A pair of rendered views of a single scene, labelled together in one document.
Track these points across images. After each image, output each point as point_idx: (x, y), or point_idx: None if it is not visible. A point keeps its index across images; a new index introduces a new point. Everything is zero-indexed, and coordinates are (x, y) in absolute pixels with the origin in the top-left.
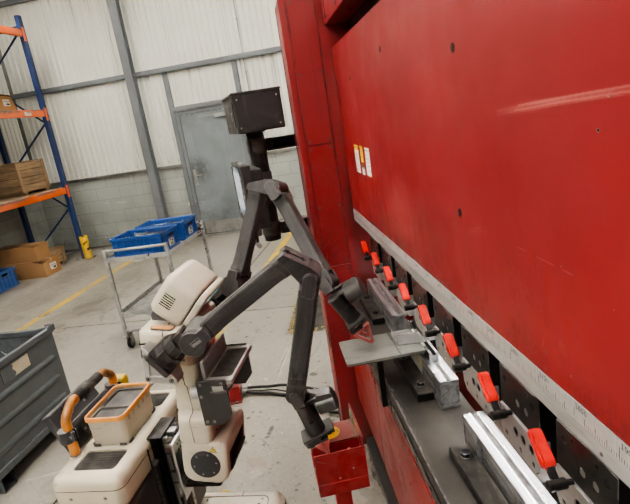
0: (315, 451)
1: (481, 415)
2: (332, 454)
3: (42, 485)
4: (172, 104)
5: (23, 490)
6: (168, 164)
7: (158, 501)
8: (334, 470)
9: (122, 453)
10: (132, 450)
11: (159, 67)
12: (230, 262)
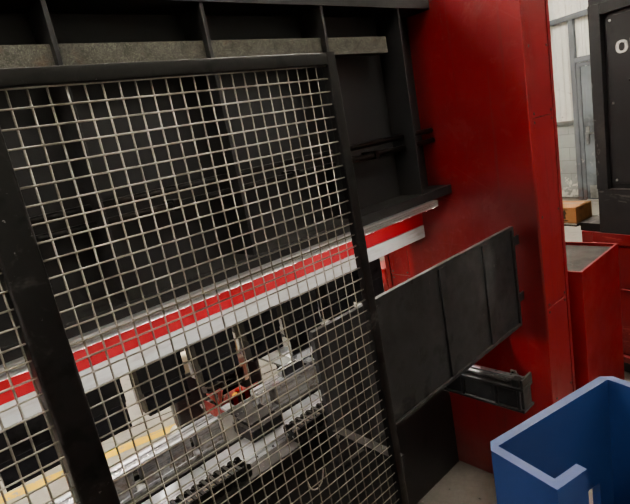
0: (224, 400)
1: (210, 419)
2: (210, 404)
3: (268, 362)
4: (574, 54)
5: (260, 360)
6: (561, 120)
7: (201, 388)
8: (213, 415)
9: (182, 351)
10: (185, 352)
11: (567, 14)
12: (568, 236)
